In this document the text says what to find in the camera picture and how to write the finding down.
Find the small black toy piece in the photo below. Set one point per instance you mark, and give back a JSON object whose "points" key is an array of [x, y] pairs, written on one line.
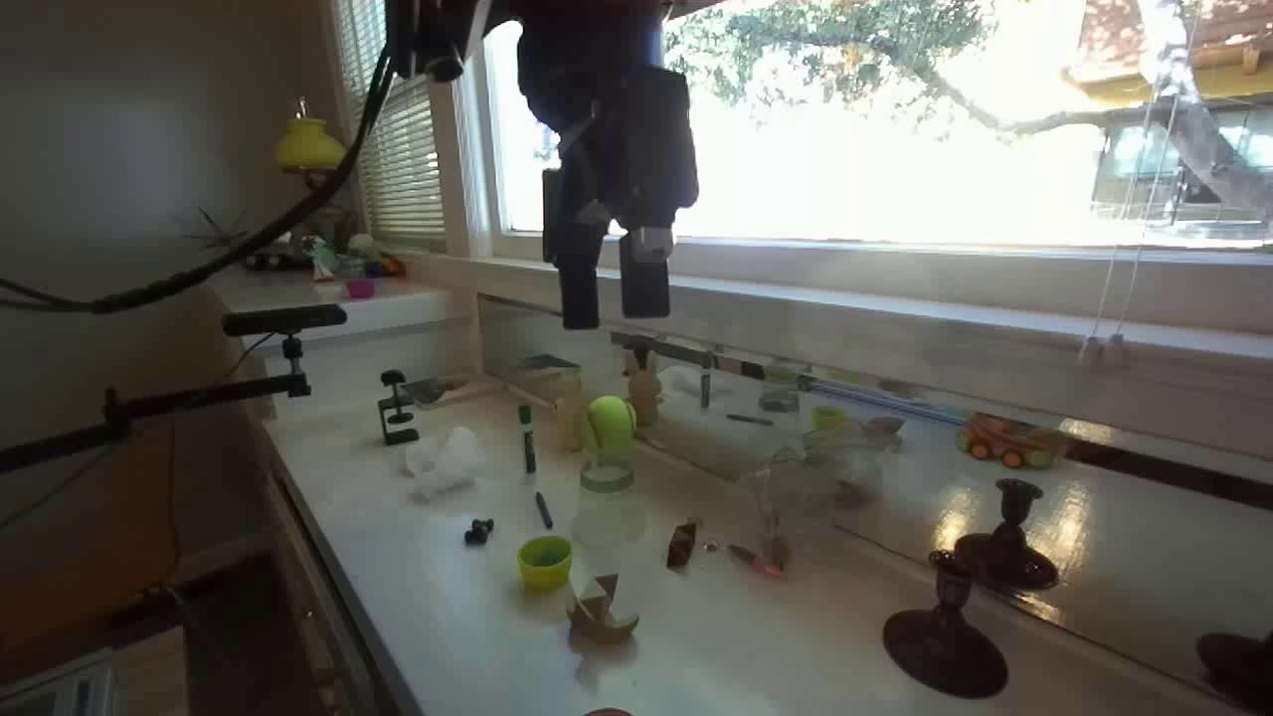
{"points": [[480, 532]]}

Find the small dark pink object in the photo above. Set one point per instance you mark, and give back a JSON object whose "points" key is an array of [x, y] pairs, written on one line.
{"points": [[759, 558]]}

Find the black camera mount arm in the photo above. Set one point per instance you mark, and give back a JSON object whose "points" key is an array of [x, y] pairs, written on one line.
{"points": [[199, 391]]}

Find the yellow shade table lamp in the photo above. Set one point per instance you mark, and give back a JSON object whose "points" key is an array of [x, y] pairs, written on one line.
{"points": [[308, 146]]}

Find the black stereo camera bar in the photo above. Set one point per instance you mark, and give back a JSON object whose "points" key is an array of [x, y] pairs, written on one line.
{"points": [[285, 318]]}

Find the clear glass jar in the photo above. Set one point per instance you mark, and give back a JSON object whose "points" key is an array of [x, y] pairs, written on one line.
{"points": [[605, 472]]}

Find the small pink bowl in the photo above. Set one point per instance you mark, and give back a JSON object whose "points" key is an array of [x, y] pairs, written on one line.
{"points": [[358, 286]]}

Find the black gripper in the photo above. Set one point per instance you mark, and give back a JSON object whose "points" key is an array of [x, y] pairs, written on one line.
{"points": [[623, 131]]}

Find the clear plastic container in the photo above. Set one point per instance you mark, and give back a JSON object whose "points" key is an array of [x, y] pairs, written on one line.
{"points": [[783, 501]]}

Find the white window blinds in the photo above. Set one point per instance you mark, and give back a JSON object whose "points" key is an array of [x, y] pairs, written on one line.
{"points": [[403, 161]]}

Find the green tennis ball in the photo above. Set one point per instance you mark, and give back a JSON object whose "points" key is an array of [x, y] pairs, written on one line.
{"points": [[611, 420]]}

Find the small brown block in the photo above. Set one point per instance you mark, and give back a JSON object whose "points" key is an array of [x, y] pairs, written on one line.
{"points": [[683, 548]]}

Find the lime green plastic cap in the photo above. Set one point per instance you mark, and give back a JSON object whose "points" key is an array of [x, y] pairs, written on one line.
{"points": [[543, 561]]}

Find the black table clamp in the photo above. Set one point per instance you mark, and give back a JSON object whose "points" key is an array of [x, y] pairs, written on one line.
{"points": [[395, 420]]}

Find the black candlestick holder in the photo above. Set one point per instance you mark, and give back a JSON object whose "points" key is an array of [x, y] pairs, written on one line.
{"points": [[944, 651]]}

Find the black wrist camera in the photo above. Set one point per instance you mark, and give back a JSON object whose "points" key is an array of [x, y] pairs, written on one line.
{"points": [[423, 40]]}

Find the black pen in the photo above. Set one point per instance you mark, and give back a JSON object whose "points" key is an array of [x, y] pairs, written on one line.
{"points": [[543, 512]]}

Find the green dry erase marker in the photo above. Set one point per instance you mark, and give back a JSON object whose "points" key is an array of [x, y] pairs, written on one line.
{"points": [[527, 444]]}

